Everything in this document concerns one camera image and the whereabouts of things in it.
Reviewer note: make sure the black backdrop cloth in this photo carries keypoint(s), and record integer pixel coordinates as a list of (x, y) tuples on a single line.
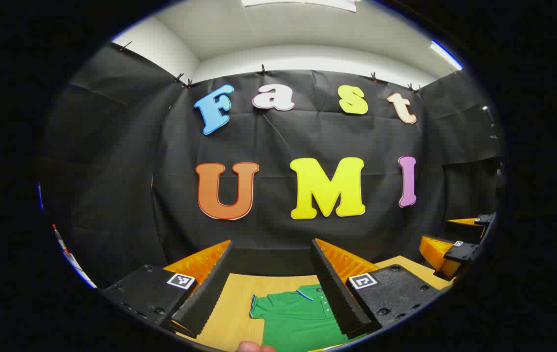
[(278, 142)]

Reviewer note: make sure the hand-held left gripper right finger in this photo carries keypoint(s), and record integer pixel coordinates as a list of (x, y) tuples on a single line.
[(339, 298)]

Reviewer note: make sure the white ceiling light panel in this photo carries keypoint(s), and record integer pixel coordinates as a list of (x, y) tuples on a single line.
[(302, 3)]

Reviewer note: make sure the white ceiling light strip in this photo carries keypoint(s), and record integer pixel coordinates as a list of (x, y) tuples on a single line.
[(445, 54)]

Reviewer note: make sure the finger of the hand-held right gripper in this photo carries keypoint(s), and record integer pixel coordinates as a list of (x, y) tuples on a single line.
[(464, 252), (469, 230)]

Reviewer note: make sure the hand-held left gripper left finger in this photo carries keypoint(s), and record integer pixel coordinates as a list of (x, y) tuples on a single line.
[(205, 298)]

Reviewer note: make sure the green T-shirt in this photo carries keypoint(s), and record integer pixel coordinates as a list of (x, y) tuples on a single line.
[(298, 322)]

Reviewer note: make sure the row of black cloth clips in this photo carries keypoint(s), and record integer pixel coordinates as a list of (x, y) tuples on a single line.
[(262, 70)]

